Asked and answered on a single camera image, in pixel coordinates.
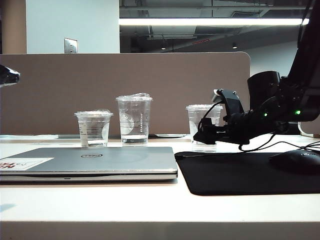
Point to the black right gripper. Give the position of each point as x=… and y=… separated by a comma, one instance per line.
x=237, y=127

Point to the clear lidded plastic coffee cup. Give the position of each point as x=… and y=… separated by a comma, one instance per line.
x=193, y=120

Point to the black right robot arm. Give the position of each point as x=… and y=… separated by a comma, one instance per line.
x=262, y=87

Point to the tall clear Starbucks cup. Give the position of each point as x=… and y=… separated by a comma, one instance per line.
x=133, y=120

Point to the silver Dell laptop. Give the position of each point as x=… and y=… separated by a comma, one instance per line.
x=112, y=162

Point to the short clear cup with label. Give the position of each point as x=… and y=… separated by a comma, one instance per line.
x=93, y=130

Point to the white red laptop sticker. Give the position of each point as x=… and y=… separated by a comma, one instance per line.
x=26, y=163

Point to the black mouse pad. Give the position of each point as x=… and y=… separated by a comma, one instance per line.
x=237, y=175

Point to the black computer mouse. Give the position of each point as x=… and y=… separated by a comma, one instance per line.
x=297, y=162

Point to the long ceiling light strip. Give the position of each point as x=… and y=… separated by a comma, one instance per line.
x=212, y=22

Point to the wide brown desk divider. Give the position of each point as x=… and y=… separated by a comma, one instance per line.
x=62, y=87

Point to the metal wall plate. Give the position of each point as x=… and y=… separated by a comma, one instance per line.
x=70, y=45

